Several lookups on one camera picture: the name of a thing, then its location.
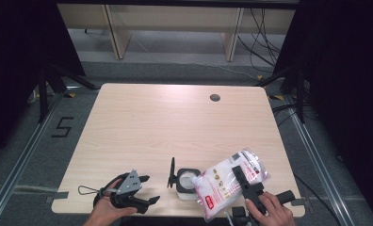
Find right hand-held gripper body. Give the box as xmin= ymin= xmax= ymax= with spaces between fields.
xmin=231 ymin=182 xmax=298 ymax=226

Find black floor cables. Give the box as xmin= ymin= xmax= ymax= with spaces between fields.
xmin=270 ymin=103 xmax=301 ymax=127

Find light wooden shelf unit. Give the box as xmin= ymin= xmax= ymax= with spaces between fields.
xmin=56 ymin=3 xmax=297 ymax=62

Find red and white spouted pouch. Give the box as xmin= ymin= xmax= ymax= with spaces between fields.
xmin=192 ymin=148 xmax=272 ymax=222

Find black metal stand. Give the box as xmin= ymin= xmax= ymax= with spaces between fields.
xmin=37 ymin=62 xmax=100 ymax=124
xmin=253 ymin=67 xmax=307 ymax=124

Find aluminium floor rail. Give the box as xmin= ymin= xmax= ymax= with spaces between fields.
xmin=284 ymin=93 xmax=356 ymax=226
xmin=0 ymin=90 xmax=66 ymax=226

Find black curtain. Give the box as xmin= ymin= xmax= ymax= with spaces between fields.
xmin=273 ymin=0 xmax=373 ymax=224
xmin=0 ymin=0 xmax=86 ymax=161

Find thin wire loop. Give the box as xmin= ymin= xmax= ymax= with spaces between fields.
xmin=77 ymin=185 xmax=105 ymax=196

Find bundle of black cables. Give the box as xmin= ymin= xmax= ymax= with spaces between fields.
xmin=236 ymin=8 xmax=286 ymax=73

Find person's left hand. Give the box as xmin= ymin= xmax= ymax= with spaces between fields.
xmin=83 ymin=180 xmax=138 ymax=226

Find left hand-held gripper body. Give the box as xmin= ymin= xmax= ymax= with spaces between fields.
xmin=100 ymin=169 xmax=144 ymax=210

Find person's right hand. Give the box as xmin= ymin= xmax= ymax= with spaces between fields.
xmin=244 ymin=191 xmax=298 ymax=226

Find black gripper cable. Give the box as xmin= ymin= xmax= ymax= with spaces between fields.
xmin=93 ymin=172 xmax=127 ymax=208
xmin=292 ymin=173 xmax=343 ymax=226

